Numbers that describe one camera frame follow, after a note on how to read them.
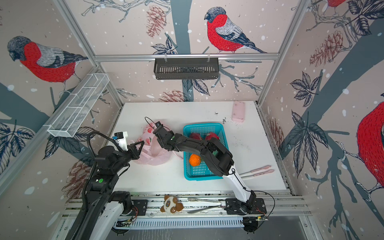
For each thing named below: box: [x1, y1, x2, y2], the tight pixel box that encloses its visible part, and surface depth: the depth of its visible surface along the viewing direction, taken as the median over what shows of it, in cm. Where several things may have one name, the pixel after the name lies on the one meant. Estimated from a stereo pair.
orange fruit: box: [189, 154, 201, 167], surface depth 85 cm
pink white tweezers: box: [239, 165, 275, 178], surface depth 85 cm
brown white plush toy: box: [160, 195, 184, 214], surface depth 74 cm
